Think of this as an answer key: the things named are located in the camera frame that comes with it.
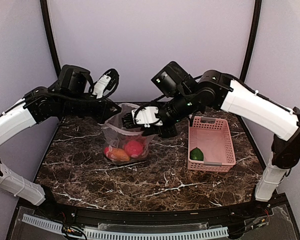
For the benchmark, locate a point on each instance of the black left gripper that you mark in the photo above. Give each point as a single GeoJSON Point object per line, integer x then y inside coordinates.
{"type": "Point", "coordinates": [104, 113]}

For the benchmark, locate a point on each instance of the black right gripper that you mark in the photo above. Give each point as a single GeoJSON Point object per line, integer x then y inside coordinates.
{"type": "Point", "coordinates": [171, 130]}

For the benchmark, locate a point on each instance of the clear zip top bag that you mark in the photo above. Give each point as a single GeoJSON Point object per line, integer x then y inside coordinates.
{"type": "Point", "coordinates": [117, 136]}

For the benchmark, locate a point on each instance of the pink perforated plastic basket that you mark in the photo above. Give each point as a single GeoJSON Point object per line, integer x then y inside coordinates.
{"type": "Point", "coordinates": [213, 137]}

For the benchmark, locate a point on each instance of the orange yellow mango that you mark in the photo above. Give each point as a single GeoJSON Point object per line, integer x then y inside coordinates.
{"type": "Point", "coordinates": [118, 154]}

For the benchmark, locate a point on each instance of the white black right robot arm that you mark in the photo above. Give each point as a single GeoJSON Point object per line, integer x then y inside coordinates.
{"type": "Point", "coordinates": [223, 91]}

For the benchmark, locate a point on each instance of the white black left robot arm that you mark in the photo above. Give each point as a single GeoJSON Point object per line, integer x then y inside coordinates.
{"type": "Point", "coordinates": [74, 93]}

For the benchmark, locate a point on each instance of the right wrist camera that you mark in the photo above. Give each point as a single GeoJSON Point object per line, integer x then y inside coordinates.
{"type": "Point", "coordinates": [142, 117]}

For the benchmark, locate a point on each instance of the black left frame post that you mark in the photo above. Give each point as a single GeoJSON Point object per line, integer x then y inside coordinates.
{"type": "Point", "coordinates": [50, 36]}

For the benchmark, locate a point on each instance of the black frame post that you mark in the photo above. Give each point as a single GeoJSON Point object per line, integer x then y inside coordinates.
{"type": "Point", "coordinates": [50, 36]}
{"type": "Point", "coordinates": [251, 39]}

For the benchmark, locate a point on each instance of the white slotted cable duct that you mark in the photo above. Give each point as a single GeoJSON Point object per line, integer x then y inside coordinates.
{"type": "Point", "coordinates": [128, 232]}

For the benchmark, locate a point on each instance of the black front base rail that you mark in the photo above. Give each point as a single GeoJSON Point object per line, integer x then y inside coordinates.
{"type": "Point", "coordinates": [232, 216]}

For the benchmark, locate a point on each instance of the black right frame post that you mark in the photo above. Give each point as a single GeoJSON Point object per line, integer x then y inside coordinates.
{"type": "Point", "coordinates": [251, 39]}

